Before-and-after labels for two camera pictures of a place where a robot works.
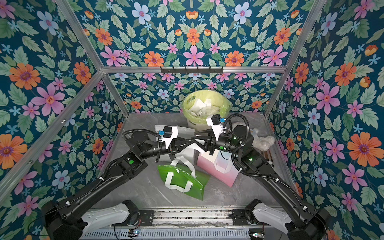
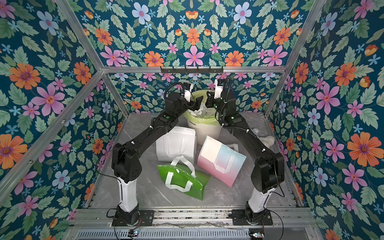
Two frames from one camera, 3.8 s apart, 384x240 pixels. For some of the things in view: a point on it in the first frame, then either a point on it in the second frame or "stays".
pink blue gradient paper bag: (221, 167) stays
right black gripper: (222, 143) to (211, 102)
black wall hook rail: (192, 70) stays
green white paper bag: (180, 175) stays
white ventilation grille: (172, 235) stays
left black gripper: (174, 145) to (195, 104)
